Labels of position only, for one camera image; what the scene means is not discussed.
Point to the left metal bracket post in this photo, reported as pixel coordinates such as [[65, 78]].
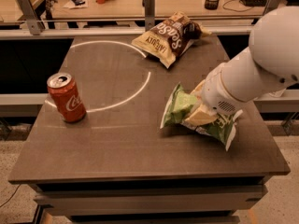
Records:
[[34, 24]]

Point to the brown and yellow chip bag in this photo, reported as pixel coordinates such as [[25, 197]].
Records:
[[169, 39]]

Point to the green jalapeno chip bag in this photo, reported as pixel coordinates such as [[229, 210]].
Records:
[[181, 104]]

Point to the middle metal bracket post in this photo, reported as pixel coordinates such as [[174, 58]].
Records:
[[149, 6]]

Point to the black mesh cup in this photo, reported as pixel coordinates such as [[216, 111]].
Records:
[[211, 4]]

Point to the red Coca-Cola can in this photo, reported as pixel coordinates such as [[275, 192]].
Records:
[[63, 90]]

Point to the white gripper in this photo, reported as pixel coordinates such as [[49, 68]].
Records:
[[216, 92]]

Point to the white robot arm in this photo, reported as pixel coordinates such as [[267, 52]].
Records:
[[270, 63]]

